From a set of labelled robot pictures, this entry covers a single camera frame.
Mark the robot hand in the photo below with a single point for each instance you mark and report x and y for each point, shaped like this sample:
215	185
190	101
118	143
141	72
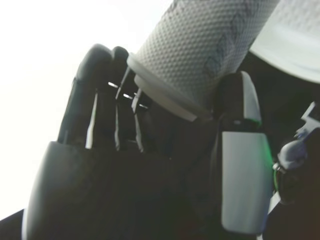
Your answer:
112	187

